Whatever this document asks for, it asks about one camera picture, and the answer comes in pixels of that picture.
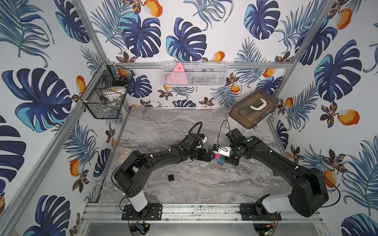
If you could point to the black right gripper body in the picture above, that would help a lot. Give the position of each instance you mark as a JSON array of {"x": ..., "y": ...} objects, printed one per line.
[{"x": 233, "y": 159}]

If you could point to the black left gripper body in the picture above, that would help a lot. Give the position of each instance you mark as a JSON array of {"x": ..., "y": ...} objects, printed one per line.
[{"x": 205, "y": 155}]

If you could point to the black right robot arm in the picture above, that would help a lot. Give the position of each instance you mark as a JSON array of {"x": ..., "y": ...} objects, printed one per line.
[{"x": 309, "y": 192}]

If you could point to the black lego brick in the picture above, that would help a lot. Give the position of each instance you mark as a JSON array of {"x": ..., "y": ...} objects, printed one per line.
[{"x": 171, "y": 177}]

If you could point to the brown lidded storage box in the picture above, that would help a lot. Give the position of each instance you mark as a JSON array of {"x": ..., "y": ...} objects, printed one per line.
[{"x": 246, "y": 114}]

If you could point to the pink triangle object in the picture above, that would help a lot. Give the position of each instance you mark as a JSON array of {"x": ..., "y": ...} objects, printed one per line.
[{"x": 177, "y": 77}]

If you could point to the white object in basket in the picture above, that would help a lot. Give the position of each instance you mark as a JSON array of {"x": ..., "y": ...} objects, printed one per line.
[{"x": 113, "y": 93}]

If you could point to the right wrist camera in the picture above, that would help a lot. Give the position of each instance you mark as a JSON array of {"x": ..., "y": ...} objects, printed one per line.
[{"x": 225, "y": 151}]

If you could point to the white wire shelf basket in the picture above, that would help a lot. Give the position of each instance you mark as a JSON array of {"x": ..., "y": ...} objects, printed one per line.
[{"x": 201, "y": 74}]

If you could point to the black wire basket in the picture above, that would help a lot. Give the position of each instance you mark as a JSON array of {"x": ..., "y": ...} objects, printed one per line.
[{"x": 106, "y": 76}]

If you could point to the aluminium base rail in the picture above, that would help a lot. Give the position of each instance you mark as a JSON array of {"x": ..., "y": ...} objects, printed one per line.
[{"x": 190, "y": 213}]

